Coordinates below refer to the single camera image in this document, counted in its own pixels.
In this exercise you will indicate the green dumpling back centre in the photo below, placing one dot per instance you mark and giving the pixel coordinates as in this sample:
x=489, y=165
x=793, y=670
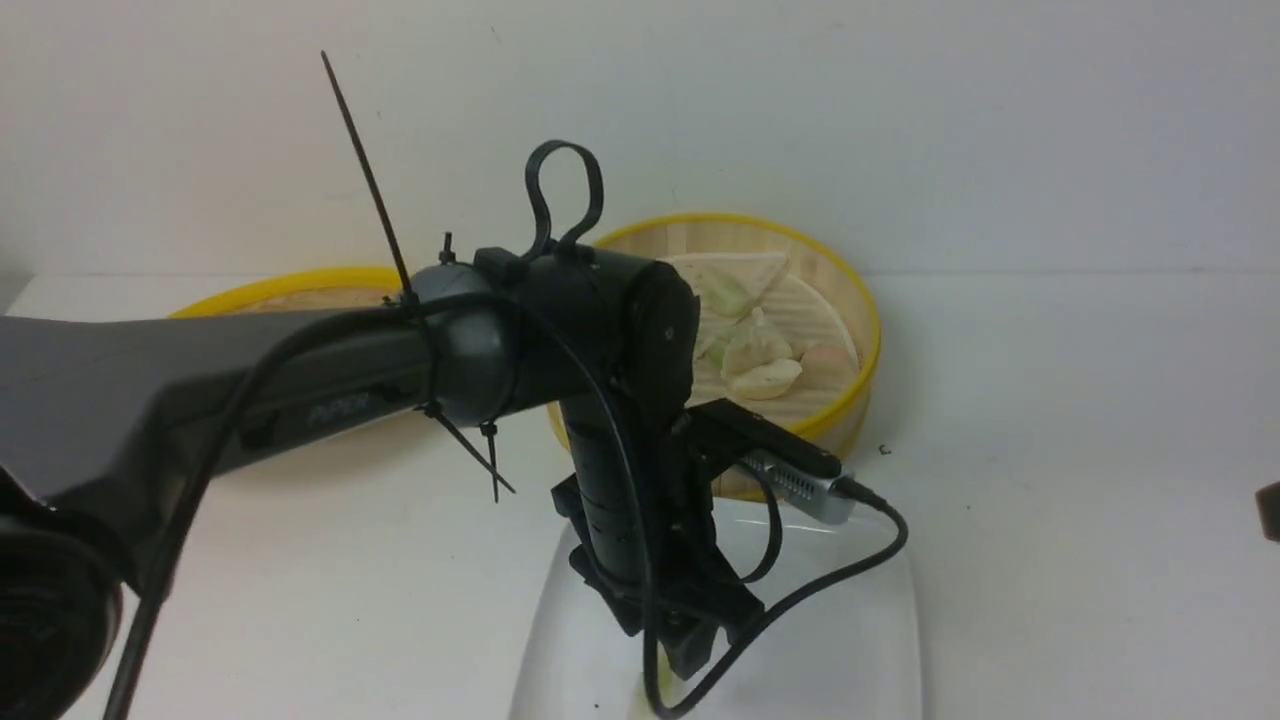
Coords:
x=724, y=294

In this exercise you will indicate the black zip tie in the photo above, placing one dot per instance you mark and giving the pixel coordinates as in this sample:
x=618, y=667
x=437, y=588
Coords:
x=408, y=296

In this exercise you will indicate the bamboo steamer lid yellow rim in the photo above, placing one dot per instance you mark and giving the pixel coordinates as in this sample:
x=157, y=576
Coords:
x=341, y=287

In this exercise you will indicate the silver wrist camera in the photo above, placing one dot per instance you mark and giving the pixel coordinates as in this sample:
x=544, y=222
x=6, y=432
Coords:
x=790, y=470

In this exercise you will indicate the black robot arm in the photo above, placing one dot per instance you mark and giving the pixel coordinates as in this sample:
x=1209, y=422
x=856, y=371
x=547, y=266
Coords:
x=113, y=431

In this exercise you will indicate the pink dumpling right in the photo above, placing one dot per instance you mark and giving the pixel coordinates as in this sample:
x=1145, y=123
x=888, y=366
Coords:
x=829, y=365

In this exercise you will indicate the bamboo steamer basket yellow rim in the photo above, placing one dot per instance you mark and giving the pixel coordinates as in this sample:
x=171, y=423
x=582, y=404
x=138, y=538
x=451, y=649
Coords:
x=837, y=425

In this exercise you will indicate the white dumpling large pleated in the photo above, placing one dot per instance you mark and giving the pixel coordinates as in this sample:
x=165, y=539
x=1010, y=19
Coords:
x=755, y=341

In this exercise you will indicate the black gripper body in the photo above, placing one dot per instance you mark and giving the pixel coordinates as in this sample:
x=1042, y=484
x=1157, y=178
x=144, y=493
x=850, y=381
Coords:
x=698, y=594

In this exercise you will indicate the white steamer liner cloth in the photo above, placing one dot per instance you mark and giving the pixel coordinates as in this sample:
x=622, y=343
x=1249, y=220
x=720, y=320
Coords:
x=796, y=308

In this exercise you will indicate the cream dumpling front right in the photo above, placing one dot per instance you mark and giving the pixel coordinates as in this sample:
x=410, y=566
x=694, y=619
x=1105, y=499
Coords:
x=767, y=381

